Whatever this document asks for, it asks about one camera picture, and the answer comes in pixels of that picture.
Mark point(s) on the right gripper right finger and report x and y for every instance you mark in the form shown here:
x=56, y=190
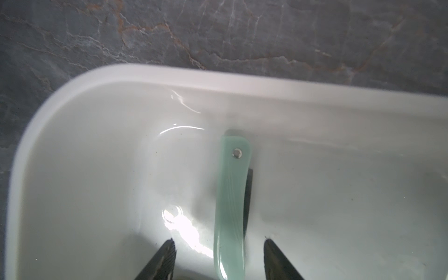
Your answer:
x=276, y=264

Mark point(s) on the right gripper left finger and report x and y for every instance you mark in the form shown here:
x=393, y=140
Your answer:
x=162, y=265

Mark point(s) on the white plastic storage box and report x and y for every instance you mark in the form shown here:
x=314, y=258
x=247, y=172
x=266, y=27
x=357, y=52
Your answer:
x=350, y=183

